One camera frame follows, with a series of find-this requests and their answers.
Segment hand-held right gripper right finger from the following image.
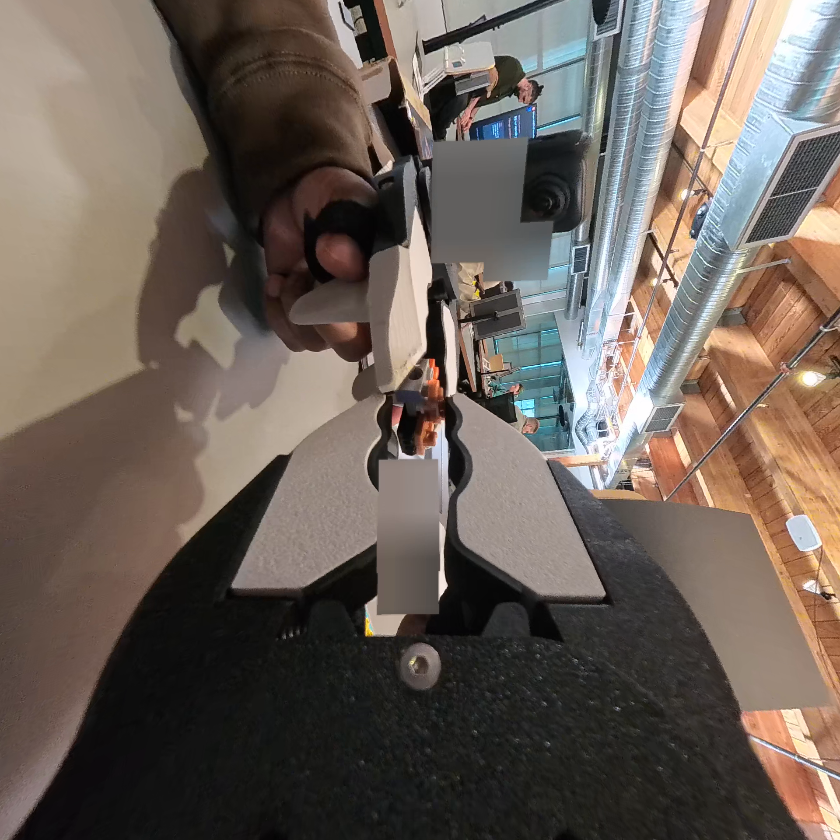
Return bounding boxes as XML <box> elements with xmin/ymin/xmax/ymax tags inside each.
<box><xmin>444</xmin><ymin>392</ymin><xmax>609</xmax><ymax>605</ymax></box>

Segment computer monitor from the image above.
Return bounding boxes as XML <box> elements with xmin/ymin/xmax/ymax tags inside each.
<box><xmin>468</xmin><ymin>104</ymin><xmax>540</xmax><ymax>142</ymax></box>

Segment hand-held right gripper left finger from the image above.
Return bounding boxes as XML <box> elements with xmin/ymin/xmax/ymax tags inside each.
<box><xmin>231</xmin><ymin>394</ymin><xmax>396</xmax><ymax>599</ymax></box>

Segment person's left hand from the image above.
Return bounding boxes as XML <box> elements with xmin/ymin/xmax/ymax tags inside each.
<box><xmin>260</xmin><ymin>168</ymin><xmax>383</xmax><ymax>363</ymax></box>

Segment silver air duct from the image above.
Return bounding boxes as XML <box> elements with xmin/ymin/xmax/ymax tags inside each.
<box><xmin>604</xmin><ymin>0</ymin><xmax>840</xmax><ymax>473</ymax></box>
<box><xmin>563</xmin><ymin>0</ymin><xmax>711</xmax><ymax>345</ymax></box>

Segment person's left forearm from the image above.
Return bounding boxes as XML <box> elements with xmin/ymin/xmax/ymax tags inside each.
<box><xmin>152</xmin><ymin>0</ymin><xmax>380</xmax><ymax>232</ymax></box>

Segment grey desk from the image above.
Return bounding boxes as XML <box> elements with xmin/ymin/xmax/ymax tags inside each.
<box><xmin>0</xmin><ymin>0</ymin><xmax>473</xmax><ymax>840</ymax></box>

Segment orange brick assembly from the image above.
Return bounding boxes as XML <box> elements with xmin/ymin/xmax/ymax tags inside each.
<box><xmin>389</xmin><ymin>357</ymin><xmax>452</xmax><ymax>458</ymax></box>

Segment grey panel on stand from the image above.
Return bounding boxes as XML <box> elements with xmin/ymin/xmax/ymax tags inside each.
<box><xmin>468</xmin><ymin>289</ymin><xmax>527</xmax><ymax>342</ymax></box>

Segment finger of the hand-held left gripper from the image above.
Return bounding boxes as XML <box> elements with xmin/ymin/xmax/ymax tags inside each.
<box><xmin>366</xmin><ymin>245</ymin><xmax>432</xmax><ymax>395</ymax></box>
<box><xmin>441</xmin><ymin>305</ymin><xmax>462</xmax><ymax>401</ymax></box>

